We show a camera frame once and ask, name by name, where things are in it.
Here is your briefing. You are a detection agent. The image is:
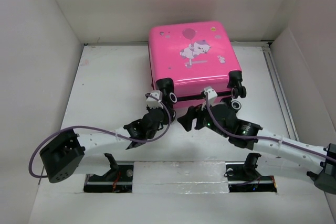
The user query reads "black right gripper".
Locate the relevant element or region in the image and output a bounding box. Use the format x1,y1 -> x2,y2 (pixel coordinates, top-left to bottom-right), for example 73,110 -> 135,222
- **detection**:
177,98 -> 229,137

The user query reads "pink hard-shell suitcase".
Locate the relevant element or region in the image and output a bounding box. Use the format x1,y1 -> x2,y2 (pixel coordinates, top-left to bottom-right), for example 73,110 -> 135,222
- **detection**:
149,21 -> 247,109

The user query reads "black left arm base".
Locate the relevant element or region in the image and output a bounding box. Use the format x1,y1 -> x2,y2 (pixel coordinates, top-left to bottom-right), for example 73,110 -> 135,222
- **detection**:
83,153 -> 134,194

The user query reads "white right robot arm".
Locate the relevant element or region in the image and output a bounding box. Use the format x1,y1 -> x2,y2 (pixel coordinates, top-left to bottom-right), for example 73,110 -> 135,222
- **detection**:
177,101 -> 335,194

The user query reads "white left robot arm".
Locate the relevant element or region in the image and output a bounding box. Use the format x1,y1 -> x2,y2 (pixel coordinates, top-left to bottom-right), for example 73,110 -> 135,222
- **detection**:
39,108 -> 176,184

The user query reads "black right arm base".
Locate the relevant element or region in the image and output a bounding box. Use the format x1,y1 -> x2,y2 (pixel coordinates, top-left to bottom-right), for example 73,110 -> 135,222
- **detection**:
224,153 -> 277,193

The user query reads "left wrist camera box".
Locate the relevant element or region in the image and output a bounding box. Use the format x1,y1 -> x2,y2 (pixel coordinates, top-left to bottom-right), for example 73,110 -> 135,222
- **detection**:
146,90 -> 163,109

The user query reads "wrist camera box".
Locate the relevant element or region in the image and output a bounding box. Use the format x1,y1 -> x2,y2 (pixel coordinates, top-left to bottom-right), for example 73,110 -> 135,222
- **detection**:
203,86 -> 218,106
146,90 -> 163,109

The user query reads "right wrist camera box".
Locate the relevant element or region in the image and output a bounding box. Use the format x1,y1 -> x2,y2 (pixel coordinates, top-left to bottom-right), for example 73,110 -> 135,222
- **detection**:
203,86 -> 218,106

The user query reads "aluminium side rail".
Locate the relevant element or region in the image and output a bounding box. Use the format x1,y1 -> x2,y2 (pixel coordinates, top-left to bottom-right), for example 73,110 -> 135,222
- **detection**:
262,41 -> 300,141

